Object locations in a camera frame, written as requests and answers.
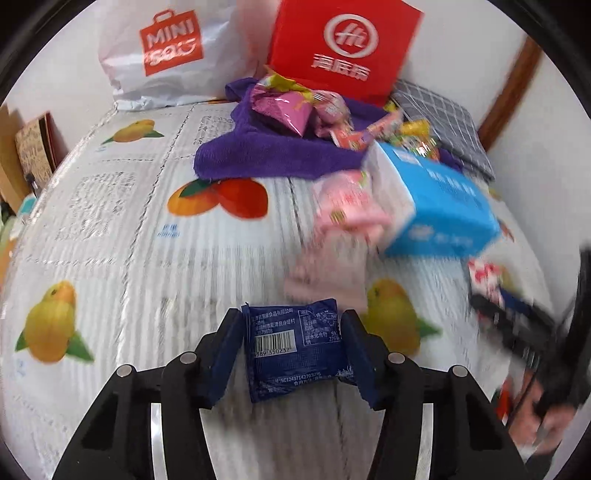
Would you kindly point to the blue tissue box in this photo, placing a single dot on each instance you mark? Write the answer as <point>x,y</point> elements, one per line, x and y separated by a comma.
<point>443,212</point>

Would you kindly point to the brown cardboard box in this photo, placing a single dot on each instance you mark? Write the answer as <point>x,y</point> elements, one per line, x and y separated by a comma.
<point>11,161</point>

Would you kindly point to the grey checked fabric pouch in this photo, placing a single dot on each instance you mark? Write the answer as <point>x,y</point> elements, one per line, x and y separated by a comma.
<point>448,124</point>

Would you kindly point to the blue snack packet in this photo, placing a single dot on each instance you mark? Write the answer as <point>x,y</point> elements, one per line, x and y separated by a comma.
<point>291,350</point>

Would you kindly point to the red white snack packet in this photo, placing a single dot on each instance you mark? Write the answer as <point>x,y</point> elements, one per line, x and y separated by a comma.
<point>485,277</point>

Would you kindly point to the fruit print table cover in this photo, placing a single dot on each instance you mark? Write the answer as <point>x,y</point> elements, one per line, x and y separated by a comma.
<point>138,254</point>

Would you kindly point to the red paper bag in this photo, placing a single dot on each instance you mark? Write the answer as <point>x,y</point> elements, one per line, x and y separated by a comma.
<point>341,46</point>

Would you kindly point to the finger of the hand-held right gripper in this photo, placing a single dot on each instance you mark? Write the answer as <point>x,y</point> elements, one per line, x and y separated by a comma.
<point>503,327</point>
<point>519,300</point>

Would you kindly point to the purple towel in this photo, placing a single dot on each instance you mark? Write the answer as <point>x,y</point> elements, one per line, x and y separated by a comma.
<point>258,157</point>

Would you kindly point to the white plastic bag orange logo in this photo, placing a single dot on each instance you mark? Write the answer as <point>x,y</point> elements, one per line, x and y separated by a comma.
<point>175,50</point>

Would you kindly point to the pile of colourful snacks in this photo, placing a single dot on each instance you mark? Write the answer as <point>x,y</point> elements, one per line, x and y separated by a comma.
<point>332,115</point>

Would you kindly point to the brown patterned box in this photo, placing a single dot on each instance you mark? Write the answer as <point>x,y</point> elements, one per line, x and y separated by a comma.
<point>34,147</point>

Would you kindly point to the person's right hand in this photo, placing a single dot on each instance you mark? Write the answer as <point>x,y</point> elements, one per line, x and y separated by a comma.
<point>535,429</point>

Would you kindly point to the pale pink snack packet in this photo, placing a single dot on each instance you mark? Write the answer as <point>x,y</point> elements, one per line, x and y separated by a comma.
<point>328,277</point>

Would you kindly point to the brown wooden trim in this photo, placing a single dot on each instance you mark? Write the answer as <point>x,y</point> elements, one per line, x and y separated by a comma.
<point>512,87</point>

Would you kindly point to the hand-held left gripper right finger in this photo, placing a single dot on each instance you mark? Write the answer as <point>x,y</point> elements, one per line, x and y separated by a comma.
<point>364,360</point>

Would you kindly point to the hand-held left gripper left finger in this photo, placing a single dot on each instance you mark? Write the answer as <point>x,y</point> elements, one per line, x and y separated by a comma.
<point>226,350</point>

